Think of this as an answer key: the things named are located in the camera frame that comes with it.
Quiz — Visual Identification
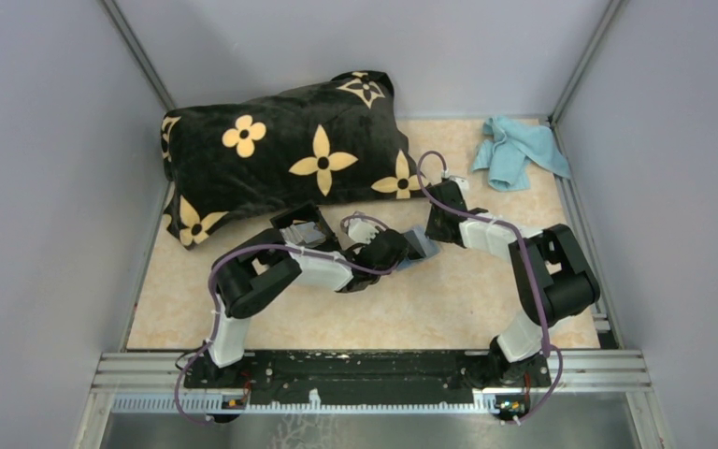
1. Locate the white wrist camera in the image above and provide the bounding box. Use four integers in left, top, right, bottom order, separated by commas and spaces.
346, 218, 380, 244
448, 176, 470, 194

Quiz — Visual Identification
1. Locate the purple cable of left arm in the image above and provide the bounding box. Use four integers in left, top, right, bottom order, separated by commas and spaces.
173, 212, 400, 426

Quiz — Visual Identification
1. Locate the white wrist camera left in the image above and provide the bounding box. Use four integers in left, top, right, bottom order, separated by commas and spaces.
346, 218, 380, 244

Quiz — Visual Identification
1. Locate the light blue towel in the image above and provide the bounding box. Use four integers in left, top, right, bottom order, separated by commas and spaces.
470, 116, 572, 192

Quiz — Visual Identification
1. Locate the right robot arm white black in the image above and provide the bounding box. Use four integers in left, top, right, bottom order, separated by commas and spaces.
424, 179, 601, 385

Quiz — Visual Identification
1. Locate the black pillow with cream flowers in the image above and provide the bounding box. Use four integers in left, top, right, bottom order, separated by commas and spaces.
160, 70, 427, 250

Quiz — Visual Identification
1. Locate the black card holder box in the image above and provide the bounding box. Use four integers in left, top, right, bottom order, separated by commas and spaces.
269, 202, 342, 253

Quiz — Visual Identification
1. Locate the aluminium frame rail front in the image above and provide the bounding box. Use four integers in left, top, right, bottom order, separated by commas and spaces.
92, 350, 652, 417

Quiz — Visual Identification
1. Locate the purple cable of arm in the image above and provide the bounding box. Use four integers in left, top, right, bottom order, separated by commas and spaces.
416, 150, 566, 426
173, 212, 400, 426

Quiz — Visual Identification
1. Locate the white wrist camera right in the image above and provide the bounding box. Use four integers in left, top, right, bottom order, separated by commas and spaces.
448, 176, 470, 194

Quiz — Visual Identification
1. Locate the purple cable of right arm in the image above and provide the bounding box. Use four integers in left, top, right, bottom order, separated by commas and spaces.
416, 150, 566, 426

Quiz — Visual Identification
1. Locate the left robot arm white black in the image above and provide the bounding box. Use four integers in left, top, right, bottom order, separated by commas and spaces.
185, 209, 434, 387

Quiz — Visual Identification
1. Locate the stack of cards in holder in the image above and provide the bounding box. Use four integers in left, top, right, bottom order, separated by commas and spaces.
280, 221, 328, 247

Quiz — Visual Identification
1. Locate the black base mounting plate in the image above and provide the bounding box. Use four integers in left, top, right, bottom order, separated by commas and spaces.
183, 350, 552, 406

